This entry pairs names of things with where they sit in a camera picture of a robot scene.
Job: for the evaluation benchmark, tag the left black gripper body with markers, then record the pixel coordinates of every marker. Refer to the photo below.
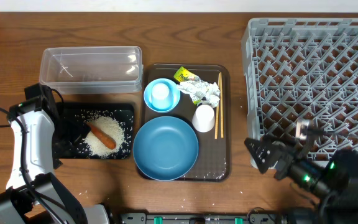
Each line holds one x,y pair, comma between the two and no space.
56,155

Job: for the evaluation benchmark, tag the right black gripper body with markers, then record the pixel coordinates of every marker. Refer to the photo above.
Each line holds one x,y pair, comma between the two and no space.
289,155

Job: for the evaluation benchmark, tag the pile of white rice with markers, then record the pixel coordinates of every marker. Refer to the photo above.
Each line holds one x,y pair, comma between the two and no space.
112,128

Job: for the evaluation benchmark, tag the orange carrot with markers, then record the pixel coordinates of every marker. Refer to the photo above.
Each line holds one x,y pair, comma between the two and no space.
108,141

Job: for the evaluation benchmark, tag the blue plate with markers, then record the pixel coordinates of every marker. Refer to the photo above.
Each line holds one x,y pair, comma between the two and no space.
165,148

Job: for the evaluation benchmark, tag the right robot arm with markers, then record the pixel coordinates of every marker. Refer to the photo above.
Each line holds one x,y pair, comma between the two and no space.
336,184

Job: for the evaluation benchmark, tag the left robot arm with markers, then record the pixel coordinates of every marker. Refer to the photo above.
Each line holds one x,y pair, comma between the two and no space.
33,193

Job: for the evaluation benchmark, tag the grey dishwasher rack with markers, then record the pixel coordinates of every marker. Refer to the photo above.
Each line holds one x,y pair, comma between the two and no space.
303,68

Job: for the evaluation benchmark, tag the black rectangular tray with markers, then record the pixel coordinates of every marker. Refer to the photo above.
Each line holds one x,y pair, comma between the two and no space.
82,112

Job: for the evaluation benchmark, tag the left wooden chopstick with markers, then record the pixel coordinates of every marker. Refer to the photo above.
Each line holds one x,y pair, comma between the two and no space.
217,111

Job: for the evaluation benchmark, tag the wooden chopstick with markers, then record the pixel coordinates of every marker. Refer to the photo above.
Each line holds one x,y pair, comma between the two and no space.
217,111
221,104

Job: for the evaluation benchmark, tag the right wooden chopstick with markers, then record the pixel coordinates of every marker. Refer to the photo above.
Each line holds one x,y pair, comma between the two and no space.
221,104

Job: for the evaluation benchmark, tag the clear plastic bin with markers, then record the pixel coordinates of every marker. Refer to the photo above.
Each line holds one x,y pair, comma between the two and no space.
92,70

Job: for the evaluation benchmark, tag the white paper cup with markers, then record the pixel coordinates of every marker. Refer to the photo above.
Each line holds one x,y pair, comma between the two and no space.
204,118

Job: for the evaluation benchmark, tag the brown serving tray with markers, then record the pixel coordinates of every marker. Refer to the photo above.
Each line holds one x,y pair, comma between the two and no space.
214,159

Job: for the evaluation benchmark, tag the light blue small bowl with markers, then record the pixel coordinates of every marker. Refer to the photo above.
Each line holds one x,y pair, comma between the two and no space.
175,94

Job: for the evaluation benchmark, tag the crumpled foil wrapper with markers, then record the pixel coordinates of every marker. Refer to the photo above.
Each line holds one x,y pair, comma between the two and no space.
201,92

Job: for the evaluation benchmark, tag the light blue cup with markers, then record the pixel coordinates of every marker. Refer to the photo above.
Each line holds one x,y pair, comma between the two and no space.
161,97

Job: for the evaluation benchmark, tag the yellow snack packet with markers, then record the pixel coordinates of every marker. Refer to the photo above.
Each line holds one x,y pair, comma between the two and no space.
184,75

